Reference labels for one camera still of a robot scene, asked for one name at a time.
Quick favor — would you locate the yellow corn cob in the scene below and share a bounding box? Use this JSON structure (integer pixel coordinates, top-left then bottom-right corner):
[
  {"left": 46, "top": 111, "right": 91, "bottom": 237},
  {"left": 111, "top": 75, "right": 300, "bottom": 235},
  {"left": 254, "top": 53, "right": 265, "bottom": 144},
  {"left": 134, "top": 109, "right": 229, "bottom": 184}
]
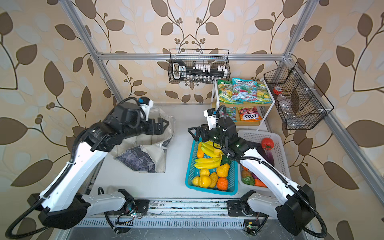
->
[{"left": 209, "top": 172, "right": 219, "bottom": 189}]

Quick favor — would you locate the red tomato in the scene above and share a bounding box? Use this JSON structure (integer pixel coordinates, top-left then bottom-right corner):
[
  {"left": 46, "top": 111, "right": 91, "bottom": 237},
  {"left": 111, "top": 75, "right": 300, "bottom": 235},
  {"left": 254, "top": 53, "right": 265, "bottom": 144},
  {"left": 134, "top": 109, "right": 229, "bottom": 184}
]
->
[{"left": 261, "top": 138, "right": 275, "bottom": 151}]

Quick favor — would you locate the white wire shelf rack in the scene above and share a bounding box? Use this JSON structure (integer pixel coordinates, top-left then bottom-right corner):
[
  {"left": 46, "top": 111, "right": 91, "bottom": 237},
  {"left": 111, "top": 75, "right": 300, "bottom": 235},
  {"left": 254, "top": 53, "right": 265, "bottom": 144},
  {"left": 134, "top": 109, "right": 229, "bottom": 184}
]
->
[{"left": 209, "top": 78, "right": 276, "bottom": 132}]

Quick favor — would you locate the green snack bag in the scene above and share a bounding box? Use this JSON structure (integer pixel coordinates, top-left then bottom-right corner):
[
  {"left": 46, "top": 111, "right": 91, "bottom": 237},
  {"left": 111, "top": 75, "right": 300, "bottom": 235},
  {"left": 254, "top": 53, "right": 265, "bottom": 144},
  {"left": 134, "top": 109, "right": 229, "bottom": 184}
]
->
[
  {"left": 256, "top": 84, "right": 272, "bottom": 104},
  {"left": 218, "top": 80, "right": 237, "bottom": 104}
]

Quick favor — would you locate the green snack bag left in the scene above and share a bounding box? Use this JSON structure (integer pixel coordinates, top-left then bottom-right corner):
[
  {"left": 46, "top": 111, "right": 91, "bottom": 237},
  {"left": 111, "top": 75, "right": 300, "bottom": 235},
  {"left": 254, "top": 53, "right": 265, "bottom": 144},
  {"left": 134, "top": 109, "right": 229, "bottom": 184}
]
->
[{"left": 218, "top": 80, "right": 237, "bottom": 104}]

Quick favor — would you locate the teal red snack bag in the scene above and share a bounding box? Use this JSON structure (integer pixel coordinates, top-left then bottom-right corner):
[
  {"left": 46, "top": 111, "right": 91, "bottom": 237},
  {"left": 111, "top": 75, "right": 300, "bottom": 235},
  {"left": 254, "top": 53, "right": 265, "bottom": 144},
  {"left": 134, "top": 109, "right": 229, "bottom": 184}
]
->
[{"left": 232, "top": 78, "right": 258, "bottom": 102}]

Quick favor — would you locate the yellow pear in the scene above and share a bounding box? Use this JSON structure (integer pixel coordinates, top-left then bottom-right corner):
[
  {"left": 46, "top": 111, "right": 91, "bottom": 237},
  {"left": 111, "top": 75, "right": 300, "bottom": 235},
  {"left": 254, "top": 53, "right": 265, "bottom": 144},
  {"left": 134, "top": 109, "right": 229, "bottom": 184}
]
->
[{"left": 216, "top": 164, "right": 230, "bottom": 178}]

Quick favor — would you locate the lower teal snack bag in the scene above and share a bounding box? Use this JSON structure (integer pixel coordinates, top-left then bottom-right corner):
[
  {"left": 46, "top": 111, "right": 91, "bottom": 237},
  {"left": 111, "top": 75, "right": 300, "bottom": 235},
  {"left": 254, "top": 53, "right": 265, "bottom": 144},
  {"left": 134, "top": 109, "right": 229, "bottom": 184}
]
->
[{"left": 226, "top": 107, "right": 237, "bottom": 122}]

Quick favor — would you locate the green snack bag right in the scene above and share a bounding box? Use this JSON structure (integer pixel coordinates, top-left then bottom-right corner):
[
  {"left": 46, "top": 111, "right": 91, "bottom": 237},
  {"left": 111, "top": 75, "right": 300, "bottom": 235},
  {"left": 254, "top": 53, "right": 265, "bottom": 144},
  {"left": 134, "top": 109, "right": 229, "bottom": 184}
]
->
[{"left": 256, "top": 84, "right": 272, "bottom": 104}]

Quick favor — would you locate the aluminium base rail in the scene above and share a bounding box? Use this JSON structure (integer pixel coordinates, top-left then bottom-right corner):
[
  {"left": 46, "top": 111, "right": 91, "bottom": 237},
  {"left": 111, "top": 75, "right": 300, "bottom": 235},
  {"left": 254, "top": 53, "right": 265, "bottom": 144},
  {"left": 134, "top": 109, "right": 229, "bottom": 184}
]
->
[{"left": 78, "top": 198, "right": 265, "bottom": 230}]

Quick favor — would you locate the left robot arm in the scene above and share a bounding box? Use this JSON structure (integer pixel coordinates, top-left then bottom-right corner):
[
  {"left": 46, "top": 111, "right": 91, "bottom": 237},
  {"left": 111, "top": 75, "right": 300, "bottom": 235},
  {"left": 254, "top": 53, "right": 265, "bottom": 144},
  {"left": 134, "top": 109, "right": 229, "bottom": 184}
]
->
[{"left": 5, "top": 97, "right": 169, "bottom": 240}]

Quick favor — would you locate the black wire basket back wall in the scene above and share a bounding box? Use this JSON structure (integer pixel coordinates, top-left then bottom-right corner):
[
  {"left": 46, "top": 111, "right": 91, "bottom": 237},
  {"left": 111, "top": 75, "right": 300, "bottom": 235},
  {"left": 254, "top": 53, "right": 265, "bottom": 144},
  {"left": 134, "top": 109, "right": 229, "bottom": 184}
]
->
[{"left": 167, "top": 48, "right": 231, "bottom": 84}]

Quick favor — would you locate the yellow round fruit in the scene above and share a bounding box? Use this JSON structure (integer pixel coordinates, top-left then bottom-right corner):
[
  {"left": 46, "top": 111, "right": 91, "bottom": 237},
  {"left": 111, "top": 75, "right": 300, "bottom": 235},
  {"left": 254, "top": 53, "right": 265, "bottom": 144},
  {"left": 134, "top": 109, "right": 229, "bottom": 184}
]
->
[{"left": 193, "top": 176, "right": 201, "bottom": 187}]

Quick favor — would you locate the black wire basket wall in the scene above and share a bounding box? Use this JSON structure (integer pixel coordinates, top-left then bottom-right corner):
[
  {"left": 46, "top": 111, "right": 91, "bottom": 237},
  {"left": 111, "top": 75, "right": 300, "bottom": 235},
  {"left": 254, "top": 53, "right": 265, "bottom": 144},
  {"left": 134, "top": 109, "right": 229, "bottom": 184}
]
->
[
  {"left": 167, "top": 48, "right": 231, "bottom": 84},
  {"left": 264, "top": 62, "right": 334, "bottom": 130}
]

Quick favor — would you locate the yellow bell pepper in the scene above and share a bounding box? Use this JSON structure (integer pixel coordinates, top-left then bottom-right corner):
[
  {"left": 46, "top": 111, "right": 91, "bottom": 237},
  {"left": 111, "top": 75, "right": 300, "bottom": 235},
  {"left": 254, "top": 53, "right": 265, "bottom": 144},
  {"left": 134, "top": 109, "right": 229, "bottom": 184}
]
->
[{"left": 199, "top": 175, "right": 212, "bottom": 188}]

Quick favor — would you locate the teal plastic basket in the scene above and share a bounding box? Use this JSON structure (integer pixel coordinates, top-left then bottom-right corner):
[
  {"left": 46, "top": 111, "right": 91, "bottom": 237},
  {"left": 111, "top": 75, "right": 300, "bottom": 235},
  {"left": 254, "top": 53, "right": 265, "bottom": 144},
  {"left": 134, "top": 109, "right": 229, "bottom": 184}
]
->
[{"left": 185, "top": 140, "right": 238, "bottom": 196}]

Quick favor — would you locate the banana bunch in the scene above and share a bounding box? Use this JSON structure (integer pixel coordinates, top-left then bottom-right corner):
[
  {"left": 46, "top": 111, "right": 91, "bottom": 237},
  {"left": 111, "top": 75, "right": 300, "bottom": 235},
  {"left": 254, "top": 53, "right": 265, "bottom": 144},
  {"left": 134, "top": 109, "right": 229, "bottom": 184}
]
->
[
  {"left": 194, "top": 158, "right": 221, "bottom": 170},
  {"left": 200, "top": 142, "right": 223, "bottom": 159}
]

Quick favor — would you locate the orange tangerine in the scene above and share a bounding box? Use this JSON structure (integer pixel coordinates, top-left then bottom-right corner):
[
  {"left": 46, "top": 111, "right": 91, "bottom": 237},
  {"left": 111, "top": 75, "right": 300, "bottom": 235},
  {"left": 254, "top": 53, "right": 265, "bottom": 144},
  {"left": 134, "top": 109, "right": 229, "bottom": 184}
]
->
[{"left": 217, "top": 178, "right": 229, "bottom": 191}]

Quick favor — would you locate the purple eggplant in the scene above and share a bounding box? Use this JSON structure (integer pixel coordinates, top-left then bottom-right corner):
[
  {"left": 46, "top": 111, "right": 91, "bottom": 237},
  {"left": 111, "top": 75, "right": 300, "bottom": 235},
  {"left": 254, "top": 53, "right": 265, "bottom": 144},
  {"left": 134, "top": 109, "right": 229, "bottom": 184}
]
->
[{"left": 266, "top": 150, "right": 275, "bottom": 167}]

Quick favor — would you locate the black wire basket right wall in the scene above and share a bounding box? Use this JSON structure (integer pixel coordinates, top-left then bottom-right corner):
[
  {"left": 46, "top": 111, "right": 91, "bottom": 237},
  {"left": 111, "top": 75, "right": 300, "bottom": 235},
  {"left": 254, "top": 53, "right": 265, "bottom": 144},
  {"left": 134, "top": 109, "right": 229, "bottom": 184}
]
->
[{"left": 264, "top": 62, "right": 334, "bottom": 130}]

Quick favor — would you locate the orange carrot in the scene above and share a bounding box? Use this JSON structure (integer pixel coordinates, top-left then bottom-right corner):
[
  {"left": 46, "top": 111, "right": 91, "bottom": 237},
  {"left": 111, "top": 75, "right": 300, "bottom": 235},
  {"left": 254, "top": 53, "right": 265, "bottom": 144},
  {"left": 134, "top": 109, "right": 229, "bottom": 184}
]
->
[{"left": 255, "top": 179, "right": 267, "bottom": 188}]

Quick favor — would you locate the yellow lemon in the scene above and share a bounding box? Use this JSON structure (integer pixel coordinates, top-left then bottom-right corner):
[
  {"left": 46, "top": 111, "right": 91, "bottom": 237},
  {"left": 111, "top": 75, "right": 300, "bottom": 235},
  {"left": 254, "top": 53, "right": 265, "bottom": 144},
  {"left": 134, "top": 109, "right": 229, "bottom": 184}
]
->
[{"left": 200, "top": 169, "right": 210, "bottom": 177}]

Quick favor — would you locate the white plastic basket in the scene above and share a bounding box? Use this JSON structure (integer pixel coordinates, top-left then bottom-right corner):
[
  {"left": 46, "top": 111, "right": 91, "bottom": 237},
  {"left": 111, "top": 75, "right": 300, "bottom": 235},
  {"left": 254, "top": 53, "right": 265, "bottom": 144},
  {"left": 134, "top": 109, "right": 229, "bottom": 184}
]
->
[{"left": 238, "top": 130, "right": 291, "bottom": 197}]

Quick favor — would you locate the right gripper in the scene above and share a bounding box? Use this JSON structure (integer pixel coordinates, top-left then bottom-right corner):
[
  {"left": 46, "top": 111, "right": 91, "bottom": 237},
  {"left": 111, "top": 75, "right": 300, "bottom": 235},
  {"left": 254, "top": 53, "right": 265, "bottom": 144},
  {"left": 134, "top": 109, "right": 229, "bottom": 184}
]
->
[{"left": 189, "top": 123, "right": 228, "bottom": 148}]

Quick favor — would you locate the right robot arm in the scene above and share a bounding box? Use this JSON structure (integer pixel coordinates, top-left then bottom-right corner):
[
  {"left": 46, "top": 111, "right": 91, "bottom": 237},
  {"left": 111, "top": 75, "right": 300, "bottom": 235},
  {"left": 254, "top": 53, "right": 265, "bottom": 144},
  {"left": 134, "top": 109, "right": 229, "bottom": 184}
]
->
[{"left": 188, "top": 105, "right": 328, "bottom": 239}]

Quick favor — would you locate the orange Fox's candy bag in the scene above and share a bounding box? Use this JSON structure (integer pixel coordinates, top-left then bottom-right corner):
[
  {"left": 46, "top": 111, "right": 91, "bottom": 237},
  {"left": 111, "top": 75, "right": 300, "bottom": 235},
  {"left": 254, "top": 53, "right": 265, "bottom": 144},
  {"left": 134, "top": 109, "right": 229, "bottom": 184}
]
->
[{"left": 238, "top": 107, "right": 262, "bottom": 122}]

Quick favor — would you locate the plastic bottle red cap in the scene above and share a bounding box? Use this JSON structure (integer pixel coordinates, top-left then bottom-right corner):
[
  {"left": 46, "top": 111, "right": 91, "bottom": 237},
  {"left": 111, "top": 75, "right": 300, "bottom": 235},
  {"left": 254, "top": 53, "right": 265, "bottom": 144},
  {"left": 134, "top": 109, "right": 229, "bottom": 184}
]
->
[{"left": 273, "top": 86, "right": 292, "bottom": 111}]

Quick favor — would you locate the lower banana bunch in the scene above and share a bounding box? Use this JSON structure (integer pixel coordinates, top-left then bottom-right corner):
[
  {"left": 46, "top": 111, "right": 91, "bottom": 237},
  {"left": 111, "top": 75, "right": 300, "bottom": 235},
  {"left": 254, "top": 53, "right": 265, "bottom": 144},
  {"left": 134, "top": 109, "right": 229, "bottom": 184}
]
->
[{"left": 194, "top": 158, "right": 221, "bottom": 170}]

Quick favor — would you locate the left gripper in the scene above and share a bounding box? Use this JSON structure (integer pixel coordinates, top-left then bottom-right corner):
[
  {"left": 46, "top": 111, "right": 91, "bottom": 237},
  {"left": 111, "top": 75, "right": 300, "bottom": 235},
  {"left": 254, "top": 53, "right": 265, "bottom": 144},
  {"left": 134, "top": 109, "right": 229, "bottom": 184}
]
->
[{"left": 120, "top": 116, "right": 170, "bottom": 141}]

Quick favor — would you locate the cream canvas grocery bag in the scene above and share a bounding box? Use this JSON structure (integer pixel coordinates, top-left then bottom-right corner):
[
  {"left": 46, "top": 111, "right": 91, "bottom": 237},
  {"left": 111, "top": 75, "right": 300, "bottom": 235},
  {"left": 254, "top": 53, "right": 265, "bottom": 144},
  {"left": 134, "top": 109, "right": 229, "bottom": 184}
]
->
[{"left": 109, "top": 108, "right": 176, "bottom": 174}]

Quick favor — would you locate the upper banana bunch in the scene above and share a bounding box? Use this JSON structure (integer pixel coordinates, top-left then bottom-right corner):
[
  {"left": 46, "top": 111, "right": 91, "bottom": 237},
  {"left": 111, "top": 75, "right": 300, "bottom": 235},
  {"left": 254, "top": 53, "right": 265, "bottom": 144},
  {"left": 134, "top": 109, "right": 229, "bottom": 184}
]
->
[{"left": 200, "top": 142, "right": 223, "bottom": 159}]

